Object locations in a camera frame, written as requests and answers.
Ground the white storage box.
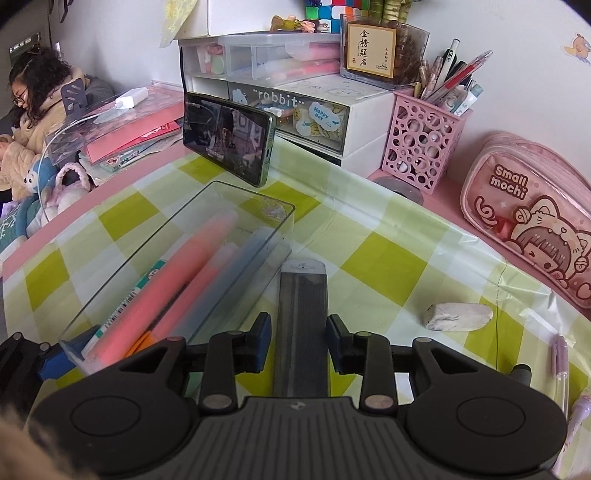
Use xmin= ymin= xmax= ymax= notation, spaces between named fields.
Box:
xmin=177 ymin=0 xmax=308 ymax=40

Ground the clear plastic document case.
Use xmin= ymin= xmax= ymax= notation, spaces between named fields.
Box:
xmin=43 ymin=80 xmax=186 ymax=163

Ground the pink red folder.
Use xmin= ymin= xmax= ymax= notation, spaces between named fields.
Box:
xmin=85 ymin=99 xmax=186 ymax=163

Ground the white charger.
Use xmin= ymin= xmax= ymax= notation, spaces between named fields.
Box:
xmin=114 ymin=86 xmax=150 ymax=111

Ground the small clear drawer unit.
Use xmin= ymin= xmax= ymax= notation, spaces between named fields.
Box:
xmin=178 ymin=39 xmax=228 ymax=78

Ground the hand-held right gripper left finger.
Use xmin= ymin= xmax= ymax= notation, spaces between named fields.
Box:
xmin=117 ymin=312 xmax=273 ymax=414

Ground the yellow figurine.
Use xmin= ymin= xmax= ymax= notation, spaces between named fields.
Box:
xmin=270 ymin=15 xmax=325 ymax=34

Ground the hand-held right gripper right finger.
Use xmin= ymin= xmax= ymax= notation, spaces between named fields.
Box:
xmin=325 ymin=315 xmax=514 ymax=414

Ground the bunch of pens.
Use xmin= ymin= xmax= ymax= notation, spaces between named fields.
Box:
xmin=413 ymin=39 xmax=493 ymax=117

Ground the lucky bamboo plant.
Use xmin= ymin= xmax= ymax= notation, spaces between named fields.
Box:
xmin=368 ymin=0 xmax=417 ymax=22

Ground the smartphone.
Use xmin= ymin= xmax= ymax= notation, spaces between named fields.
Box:
xmin=182 ymin=91 xmax=277 ymax=188

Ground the pink highlighter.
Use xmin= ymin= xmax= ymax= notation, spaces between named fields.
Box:
xmin=85 ymin=211 xmax=238 ymax=373

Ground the grey pencil lead case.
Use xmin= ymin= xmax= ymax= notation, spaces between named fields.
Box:
xmin=273 ymin=260 xmax=329 ymax=398

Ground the blue plush toy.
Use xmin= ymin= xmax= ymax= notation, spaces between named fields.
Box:
xmin=0 ymin=157 xmax=62 ymax=241

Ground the metal desk grommet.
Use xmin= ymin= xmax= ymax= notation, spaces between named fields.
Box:
xmin=372 ymin=176 xmax=425 ymax=205

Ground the white cable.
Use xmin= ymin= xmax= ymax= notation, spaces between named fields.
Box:
xmin=39 ymin=107 xmax=122 ymax=223

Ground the purple cartoon pen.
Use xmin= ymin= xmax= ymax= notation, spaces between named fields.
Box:
xmin=568 ymin=386 xmax=591 ymax=437

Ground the illustrated booklet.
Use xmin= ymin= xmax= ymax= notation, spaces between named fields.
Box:
xmin=78 ymin=133 xmax=186 ymax=175

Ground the white eraser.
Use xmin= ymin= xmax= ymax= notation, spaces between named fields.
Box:
xmin=424 ymin=302 xmax=494 ymax=332

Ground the green white glue stick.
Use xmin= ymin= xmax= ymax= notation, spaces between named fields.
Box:
xmin=92 ymin=259 xmax=168 ymax=345

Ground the orange highlighter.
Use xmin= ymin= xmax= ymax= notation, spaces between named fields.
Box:
xmin=124 ymin=262 xmax=228 ymax=359

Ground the light blue marker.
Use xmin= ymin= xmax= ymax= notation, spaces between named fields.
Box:
xmin=194 ymin=225 xmax=280 ymax=339

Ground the purple mechanical pencil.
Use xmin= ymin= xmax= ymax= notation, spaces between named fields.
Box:
xmin=551 ymin=334 xmax=570 ymax=415

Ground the white drawer organizer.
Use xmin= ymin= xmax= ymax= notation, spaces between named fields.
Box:
xmin=187 ymin=73 xmax=403 ymax=182

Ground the yellow print plastic sheet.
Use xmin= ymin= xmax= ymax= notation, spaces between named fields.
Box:
xmin=163 ymin=0 xmax=202 ymax=38

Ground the yellow duck wall sticker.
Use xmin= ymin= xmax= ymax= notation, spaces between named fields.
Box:
xmin=560 ymin=32 xmax=591 ymax=59

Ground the clear plastic organizer box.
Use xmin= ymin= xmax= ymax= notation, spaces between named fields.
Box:
xmin=58 ymin=180 xmax=297 ymax=376

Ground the clear lidded storage box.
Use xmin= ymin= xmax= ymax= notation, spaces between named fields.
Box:
xmin=216 ymin=31 xmax=345 ymax=87

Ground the grey phone stand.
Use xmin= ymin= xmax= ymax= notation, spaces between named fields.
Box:
xmin=59 ymin=77 xmax=89 ymax=123

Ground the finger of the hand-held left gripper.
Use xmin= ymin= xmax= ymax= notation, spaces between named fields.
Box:
xmin=0 ymin=333 xmax=89 ymax=385

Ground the pink cartoon pencil case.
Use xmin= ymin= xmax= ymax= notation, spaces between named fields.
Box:
xmin=459 ymin=131 xmax=591 ymax=320

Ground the pink perforated pen basket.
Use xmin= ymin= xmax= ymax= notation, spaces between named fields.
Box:
xmin=380 ymin=87 xmax=472 ymax=195

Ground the colourful puzzle cube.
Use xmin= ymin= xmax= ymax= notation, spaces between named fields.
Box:
xmin=304 ymin=0 xmax=376 ymax=22

